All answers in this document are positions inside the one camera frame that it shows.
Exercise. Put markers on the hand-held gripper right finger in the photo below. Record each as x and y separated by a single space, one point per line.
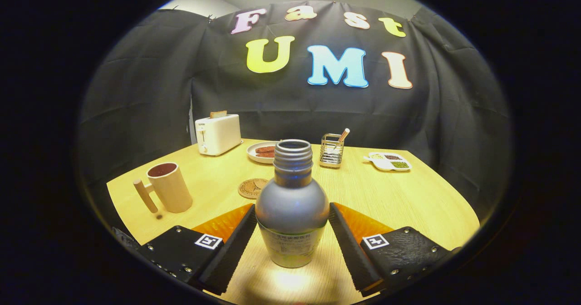
353 253

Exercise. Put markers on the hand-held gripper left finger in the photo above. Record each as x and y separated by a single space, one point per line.
231 253

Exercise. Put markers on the round cork coaster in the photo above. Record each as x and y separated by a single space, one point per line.
249 189

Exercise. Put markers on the silver juice bottle green label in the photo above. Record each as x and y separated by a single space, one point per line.
292 205

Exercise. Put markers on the wooden table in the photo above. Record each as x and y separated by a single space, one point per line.
386 200

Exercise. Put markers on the white divided condiment dish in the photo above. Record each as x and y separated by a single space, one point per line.
388 162

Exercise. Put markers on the white round plate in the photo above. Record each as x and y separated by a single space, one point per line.
255 156

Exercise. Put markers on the brown meat piece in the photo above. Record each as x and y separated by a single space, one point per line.
265 149
268 154

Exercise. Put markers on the striped stick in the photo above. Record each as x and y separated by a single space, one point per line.
344 135

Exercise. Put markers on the white toaster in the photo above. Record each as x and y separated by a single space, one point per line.
220 135

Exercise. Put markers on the toast slice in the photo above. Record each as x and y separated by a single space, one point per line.
218 114

